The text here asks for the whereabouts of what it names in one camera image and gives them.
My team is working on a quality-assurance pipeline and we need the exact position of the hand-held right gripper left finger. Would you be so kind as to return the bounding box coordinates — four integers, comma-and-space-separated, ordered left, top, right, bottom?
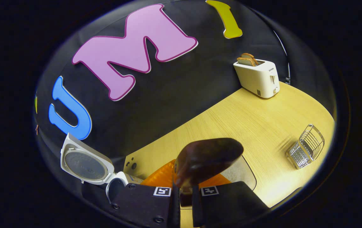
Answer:
110, 159, 181, 228

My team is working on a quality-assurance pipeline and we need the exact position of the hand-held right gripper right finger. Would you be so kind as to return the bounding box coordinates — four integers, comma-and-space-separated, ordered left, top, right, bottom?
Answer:
192, 173, 270, 228

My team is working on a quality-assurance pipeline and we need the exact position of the white rice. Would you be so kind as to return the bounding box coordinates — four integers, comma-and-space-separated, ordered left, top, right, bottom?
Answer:
222, 160, 252, 185

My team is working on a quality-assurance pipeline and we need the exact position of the brown wooden spoon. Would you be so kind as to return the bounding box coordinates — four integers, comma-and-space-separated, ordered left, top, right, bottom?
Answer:
173, 138, 244, 208

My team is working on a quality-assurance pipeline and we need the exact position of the white rice cooker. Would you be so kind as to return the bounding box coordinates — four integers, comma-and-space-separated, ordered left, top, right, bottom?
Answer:
60, 133, 143, 203

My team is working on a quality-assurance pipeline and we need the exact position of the metal wire chopstick holder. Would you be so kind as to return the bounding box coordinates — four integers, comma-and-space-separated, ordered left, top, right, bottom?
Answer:
286, 124, 325, 169

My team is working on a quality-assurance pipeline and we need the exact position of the clear plastic container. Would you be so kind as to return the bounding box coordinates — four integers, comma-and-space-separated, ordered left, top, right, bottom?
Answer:
222, 155, 257, 192

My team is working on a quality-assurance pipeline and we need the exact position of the white toaster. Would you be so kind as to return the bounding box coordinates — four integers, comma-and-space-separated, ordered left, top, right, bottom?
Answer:
233, 59, 280, 99

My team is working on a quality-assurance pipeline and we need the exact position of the thin power cable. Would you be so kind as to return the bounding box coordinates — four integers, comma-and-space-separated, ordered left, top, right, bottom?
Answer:
273, 30, 291, 85

